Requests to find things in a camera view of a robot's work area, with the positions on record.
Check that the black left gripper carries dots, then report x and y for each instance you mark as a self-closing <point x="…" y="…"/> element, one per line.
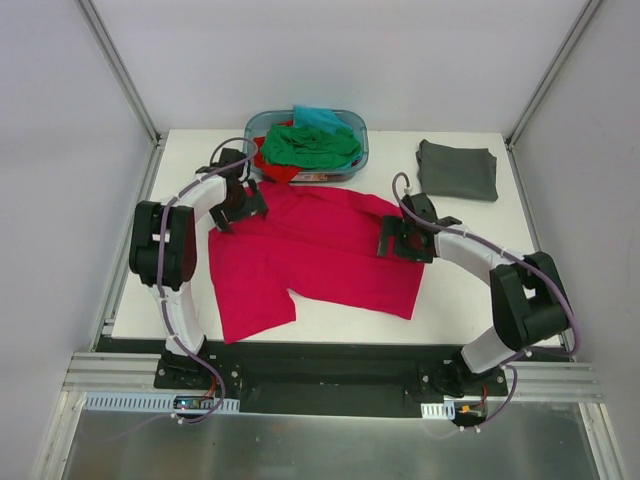
<point x="240" y="210"/>

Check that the left white cable duct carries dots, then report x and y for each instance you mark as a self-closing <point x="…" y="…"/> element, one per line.
<point x="158" y="403"/>

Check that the folded grey t shirt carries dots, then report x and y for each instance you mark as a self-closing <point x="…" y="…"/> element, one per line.
<point x="461" y="173"/>

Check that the white cable duct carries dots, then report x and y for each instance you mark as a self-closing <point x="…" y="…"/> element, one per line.
<point x="158" y="403"/>
<point x="438" y="411"/>

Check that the left aluminium frame post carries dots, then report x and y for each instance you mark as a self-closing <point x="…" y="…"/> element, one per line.
<point x="109" y="50"/>

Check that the green t shirt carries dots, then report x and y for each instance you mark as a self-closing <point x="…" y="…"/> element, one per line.
<point x="310" y="147"/>

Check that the aluminium front rail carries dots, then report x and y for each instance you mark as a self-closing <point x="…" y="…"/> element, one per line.
<point x="563" y="382"/>

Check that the teal t shirt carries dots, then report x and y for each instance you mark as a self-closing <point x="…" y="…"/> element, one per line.
<point x="318" y="118"/>

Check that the right white cable duct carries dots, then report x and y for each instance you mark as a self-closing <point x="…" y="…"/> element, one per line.
<point x="438" y="411"/>

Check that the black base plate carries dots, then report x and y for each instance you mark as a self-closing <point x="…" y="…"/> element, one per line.
<point x="356" y="380"/>

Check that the blue plastic laundry bin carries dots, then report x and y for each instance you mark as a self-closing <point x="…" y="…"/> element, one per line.
<point x="287" y="154"/>

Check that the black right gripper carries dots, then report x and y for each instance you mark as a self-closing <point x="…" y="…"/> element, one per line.
<point x="391" y="236"/>

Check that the aluminium frame post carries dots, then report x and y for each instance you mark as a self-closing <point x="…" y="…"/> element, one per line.
<point x="109" y="50"/>
<point x="571" y="40"/>

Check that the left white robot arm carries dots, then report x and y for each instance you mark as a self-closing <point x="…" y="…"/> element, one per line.
<point x="163" y="247"/>

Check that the magenta pink t shirt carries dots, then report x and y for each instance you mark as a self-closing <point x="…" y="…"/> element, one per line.
<point x="317" y="242"/>

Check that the dark red t shirt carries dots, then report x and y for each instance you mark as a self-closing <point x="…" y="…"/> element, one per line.
<point x="275" y="170"/>

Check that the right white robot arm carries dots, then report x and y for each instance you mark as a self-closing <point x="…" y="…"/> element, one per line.
<point x="528" y="301"/>

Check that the right aluminium frame post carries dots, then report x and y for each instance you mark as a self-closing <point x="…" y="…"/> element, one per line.
<point x="571" y="40"/>

